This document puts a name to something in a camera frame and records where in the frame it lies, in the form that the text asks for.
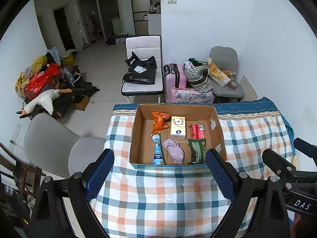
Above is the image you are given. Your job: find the tape roll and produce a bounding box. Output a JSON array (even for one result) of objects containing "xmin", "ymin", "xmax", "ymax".
[{"xmin": 228, "ymin": 80, "xmax": 238, "ymax": 90}]

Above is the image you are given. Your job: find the yellow tissue pack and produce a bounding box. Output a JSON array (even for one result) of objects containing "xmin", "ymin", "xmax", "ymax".
[{"xmin": 170, "ymin": 116, "xmax": 186, "ymax": 140}]

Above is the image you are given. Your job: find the small cardboard box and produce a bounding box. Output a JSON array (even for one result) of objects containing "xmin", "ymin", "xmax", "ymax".
[{"xmin": 72, "ymin": 96, "xmax": 90, "ymax": 111}]

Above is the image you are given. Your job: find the orange snack bag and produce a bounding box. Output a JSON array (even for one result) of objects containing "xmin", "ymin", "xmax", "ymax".
[{"xmin": 151, "ymin": 112, "xmax": 170, "ymax": 134}]

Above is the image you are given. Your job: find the blue snack tube packet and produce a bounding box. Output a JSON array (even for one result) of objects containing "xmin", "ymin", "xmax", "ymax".
[{"xmin": 152, "ymin": 133, "xmax": 164, "ymax": 165}]

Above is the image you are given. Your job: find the pink suitcase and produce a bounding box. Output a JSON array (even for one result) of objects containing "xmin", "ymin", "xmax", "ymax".
[{"xmin": 163, "ymin": 63, "xmax": 187, "ymax": 103}]

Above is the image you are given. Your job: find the red plastic bag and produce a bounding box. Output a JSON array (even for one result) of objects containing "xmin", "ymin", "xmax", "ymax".
[{"xmin": 24, "ymin": 63, "xmax": 60, "ymax": 100}]

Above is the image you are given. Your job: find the green snack bag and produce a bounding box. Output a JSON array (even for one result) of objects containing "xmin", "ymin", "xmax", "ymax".
[{"xmin": 187, "ymin": 138, "xmax": 206, "ymax": 164}]

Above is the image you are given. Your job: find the black plastic bag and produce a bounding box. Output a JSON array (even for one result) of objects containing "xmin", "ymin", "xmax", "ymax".
[{"xmin": 122, "ymin": 52, "xmax": 157, "ymax": 85}]

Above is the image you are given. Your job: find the yellow white snack box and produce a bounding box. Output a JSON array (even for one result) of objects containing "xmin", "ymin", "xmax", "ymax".
[{"xmin": 207, "ymin": 58, "xmax": 230, "ymax": 87}]

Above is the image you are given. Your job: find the brown cardboard box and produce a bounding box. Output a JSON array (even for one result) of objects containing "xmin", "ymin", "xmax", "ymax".
[{"xmin": 130, "ymin": 104, "xmax": 227, "ymax": 167}]

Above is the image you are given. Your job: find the plaid checkered tablecloth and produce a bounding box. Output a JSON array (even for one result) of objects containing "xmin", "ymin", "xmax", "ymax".
[{"xmin": 90, "ymin": 97, "xmax": 294, "ymax": 237}]

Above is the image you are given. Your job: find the yellow cloth pile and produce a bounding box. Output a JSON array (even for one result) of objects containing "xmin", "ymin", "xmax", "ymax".
[{"xmin": 14, "ymin": 55, "xmax": 47, "ymax": 99}]

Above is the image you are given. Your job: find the wooden chair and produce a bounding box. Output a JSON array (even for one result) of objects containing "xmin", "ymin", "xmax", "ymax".
[{"xmin": 0, "ymin": 142, "xmax": 46, "ymax": 219}]

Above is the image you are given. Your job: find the lilac soft cloth toy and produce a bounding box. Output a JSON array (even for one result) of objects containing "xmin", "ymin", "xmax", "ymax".
[{"xmin": 163, "ymin": 139, "xmax": 184, "ymax": 165}]

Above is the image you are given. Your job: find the grey padded chair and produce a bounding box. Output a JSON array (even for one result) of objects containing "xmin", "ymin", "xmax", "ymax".
[{"xmin": 210, "ymin": 46, "xmax": 244, "ymax": 102}]

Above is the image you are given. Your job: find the red noodle packet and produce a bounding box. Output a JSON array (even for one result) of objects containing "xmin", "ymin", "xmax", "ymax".
[{"xmin": 188, "ymin": 124, "xmax": 205, "ymax": 139}]

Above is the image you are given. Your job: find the white leather chair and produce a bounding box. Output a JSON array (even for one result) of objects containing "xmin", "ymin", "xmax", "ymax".
[{"xmin": 121, "ymin": 35, "xmax": 164, "ymax": 103}]

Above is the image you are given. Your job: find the black white patterned bag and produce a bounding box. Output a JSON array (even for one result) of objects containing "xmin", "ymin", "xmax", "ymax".
[{"xmin": 183, "ymin": 61, "xmax": 213, "ymax": 93}]

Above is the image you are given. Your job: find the white goose plush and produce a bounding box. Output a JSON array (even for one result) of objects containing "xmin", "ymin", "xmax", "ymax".
[{"xmin": 18, "ymin": 89, "xmax": 72, "ymax": 117}]

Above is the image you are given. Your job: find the floral pink pillow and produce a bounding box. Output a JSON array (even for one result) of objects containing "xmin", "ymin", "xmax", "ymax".
[{"xmin": 170, "ymin": 88, "xmax": 215, "ymax": 104}]

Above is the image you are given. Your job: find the grey shell chair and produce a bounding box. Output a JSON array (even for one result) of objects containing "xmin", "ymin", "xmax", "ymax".
[{"xmin": 24, "ymin": 113, "xmax": 105, "ymax": 178}]

